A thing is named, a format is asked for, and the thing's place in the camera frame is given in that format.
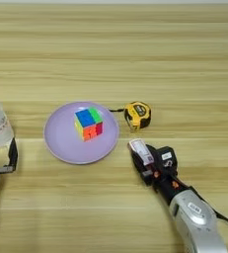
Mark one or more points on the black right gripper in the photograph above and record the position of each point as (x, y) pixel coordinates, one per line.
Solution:
(166, 186)

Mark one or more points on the small red white box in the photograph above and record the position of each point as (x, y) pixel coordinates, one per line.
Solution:
(141, 151)

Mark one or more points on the multicolour puzzle cube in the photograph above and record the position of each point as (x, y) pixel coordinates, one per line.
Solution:
(87, 118)

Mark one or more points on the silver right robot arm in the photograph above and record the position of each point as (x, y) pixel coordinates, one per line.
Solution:
(197, 224)

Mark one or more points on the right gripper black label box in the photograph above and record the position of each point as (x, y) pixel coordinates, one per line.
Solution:
(170, 164)

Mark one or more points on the yellow black tape measure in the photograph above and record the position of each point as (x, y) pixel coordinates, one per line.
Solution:
(138, 113)

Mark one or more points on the purple round plate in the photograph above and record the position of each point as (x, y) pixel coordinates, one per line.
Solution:
(62, 138)

